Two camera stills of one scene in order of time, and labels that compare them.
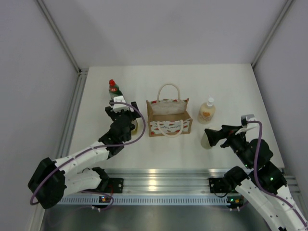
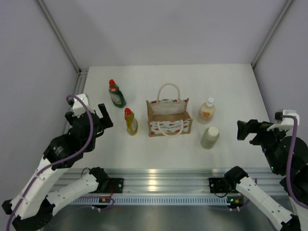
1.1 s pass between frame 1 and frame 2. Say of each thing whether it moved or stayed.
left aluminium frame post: stayed
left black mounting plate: stayed
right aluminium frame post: stayed
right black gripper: moved
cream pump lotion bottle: stayed
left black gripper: moved
